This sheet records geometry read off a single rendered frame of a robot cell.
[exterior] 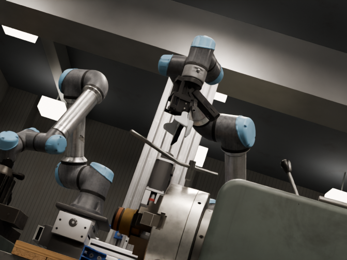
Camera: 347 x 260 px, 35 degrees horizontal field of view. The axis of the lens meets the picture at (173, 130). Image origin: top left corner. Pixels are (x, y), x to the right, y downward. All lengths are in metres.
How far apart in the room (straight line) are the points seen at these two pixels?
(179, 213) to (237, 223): 0.18
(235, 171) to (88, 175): 0.64
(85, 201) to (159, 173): 0.37
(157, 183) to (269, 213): 1.02
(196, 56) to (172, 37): 3.96
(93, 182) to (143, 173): 0.30
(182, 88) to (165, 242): 0.47
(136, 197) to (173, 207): 0.95
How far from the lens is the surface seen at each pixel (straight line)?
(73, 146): 2.44
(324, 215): 1.55
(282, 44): 5.82
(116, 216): 1.72
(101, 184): 2.37
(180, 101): 1.67
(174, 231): 1.57
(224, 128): 2.11
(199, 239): 1.61
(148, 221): 1.60
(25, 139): 2.18
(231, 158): 2.16
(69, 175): 2.45
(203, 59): 1.72
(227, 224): 1.51
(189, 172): 1.71
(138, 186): 2.55
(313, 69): 5.76
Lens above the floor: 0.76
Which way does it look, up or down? 21 degrees up
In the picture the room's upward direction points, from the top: 19 degrees clockwise
